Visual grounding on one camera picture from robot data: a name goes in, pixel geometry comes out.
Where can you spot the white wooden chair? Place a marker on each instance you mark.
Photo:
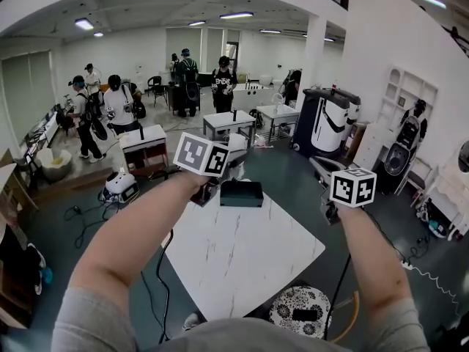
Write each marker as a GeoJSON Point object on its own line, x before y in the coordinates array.
{"type": "Point", "coordinates": [421, 182]}

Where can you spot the grey window blind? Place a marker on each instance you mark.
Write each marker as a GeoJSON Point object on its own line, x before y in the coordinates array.
{"type": "Point", "coordinates": [25, 94]}

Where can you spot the person's grey clothing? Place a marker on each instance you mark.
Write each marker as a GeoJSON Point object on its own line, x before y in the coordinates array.
{"type": "Point", "coordinates": [238, 337]}

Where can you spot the curved silver faucet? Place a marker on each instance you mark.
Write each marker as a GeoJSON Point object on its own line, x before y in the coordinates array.
{"type": "Point", "coordinates": [274, 99]}

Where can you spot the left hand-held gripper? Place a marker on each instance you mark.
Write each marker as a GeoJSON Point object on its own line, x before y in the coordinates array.
{"type": "Point", "coordinates": [198, 154]}

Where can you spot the person's right forearm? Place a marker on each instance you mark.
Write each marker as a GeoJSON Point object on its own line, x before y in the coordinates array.
{"type": "Point", "coordinates": [373, 262]}

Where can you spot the white sink table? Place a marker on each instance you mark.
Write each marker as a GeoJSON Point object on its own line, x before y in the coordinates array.
{"type": "Point", "coordinates": [278, 114]}

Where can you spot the black phone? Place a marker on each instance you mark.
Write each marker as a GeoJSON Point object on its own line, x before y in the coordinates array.
{"type": "Point", "coordinates": [305, 315]}

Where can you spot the white floor robot device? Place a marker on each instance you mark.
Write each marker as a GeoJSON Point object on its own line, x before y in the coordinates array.
{"type": "Point", "coordinates": [121, 185]}

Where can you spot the black white backpack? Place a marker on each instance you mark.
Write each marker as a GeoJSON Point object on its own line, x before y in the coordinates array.
{"type": "Point", "coordinates": [408, 132]}

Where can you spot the teal cloth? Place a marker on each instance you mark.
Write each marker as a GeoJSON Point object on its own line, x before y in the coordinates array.
{"type": "Point", "coordinates": [47, 275]}

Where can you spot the dark green tray box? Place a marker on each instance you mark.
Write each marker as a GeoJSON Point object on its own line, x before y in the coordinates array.
{"type": "Point", "coordinates": [242, 198]}

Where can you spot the black tripod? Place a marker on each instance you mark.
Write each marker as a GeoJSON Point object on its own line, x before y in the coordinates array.
{"type": "Point", "coordinates": [452, 337]}

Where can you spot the person's grey shoe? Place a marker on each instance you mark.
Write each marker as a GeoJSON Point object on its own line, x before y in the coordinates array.
{"type": "Point", "coordinates": [191, 322]}

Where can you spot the black metal chair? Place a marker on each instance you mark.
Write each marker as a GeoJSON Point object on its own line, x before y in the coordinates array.
{"type": "Point", "coordinates": [157, 86]}

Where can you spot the grey frame white table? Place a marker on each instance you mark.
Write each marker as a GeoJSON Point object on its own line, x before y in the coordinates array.
{"type": "Point", "coordinates": [220, 119]}

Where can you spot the white power strip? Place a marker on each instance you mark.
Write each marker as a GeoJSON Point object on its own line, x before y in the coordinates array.
{"type": "Point", "coordinates": [407, 265]}

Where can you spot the pink white toy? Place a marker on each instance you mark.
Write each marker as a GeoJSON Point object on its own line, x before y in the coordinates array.
{"type": "Point", "coordinates": [264, 143]}

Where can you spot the ceiling light panel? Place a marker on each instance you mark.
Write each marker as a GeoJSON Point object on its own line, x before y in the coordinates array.
{"type": "Point", "coordinates": [98, 34]}
{"type": "Point", "coordinates": [84, 24]}

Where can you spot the black white pod device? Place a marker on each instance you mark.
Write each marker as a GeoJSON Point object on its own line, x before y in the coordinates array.
{"type": "Point", "coordinates": [397, 160]}

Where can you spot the white top brown cabinet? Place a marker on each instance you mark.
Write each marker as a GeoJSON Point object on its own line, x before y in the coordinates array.
{"type": "Point", "coordinates": [144, 149]}

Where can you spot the teal bag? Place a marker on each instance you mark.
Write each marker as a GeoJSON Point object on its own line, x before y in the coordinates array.
{"type": "Point", "coordinates": [436, 229]}

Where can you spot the white ornate table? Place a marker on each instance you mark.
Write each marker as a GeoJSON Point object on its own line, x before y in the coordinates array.
{"type": "Point", "coordinates": [450, 193]}

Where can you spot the person's left forearm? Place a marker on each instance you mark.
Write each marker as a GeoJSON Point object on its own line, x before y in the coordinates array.
{"type": "Point", "coordinates": [139, 229]}

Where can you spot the black post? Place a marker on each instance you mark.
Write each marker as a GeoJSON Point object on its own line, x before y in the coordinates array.
{"type": "Point", "coordinates": [141, 133]}
{"type": "Point", "coordinates": [235, 116]}

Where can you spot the white wall shelf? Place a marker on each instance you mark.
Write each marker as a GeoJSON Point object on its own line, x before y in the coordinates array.
{"type": "Point", "coordinates": [410, 94]}

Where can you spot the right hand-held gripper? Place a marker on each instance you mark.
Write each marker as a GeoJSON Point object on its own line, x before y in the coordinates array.
{"type": "Point", "coordinates": [353, 189]}

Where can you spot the black white tall machine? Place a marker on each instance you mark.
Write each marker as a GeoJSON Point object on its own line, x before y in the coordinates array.
{"type": "Point", "coordinates": [322, 123]}

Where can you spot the white egg shaped seat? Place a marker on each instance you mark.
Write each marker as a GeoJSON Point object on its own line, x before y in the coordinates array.
{"type": "Point", "coordinates": [55, 165]}

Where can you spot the white counter unit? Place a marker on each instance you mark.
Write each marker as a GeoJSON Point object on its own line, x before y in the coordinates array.
{"type": "Point", "coordinates": [256, 95]}

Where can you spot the ceiling light bar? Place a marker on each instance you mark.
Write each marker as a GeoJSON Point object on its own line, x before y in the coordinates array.
{"type": "Point", "coordinates": [270, 31]}
{"type": "Point", "coordinates": [236, 15]}
{"type": "Point", "coordinates": [196, 23]}
{"type": "Point", "coordinates": [431, 0]}

